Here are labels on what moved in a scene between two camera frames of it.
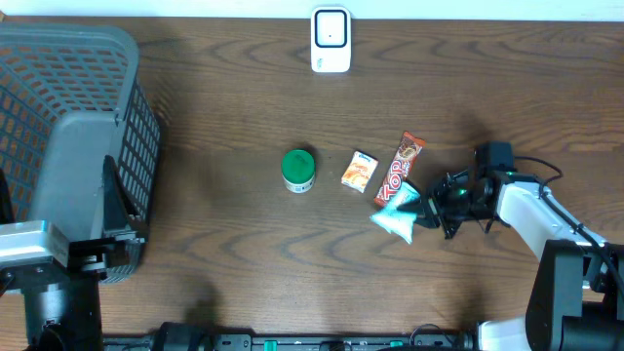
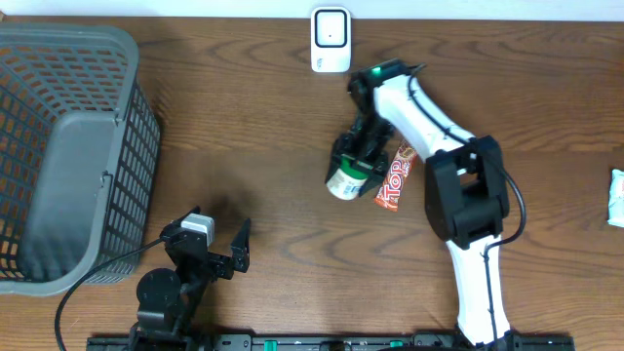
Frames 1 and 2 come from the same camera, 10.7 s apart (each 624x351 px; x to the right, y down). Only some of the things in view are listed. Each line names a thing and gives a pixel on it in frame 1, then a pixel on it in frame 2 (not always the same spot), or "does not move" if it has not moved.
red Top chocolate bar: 409,147 does not move
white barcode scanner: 331,32 does not move
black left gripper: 88,266 → 224,269
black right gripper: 435,200 → 339,148
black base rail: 231,341 does not move
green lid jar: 297,170 → 347,181
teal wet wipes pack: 395,220 → 616,199
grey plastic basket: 71,96 does not move
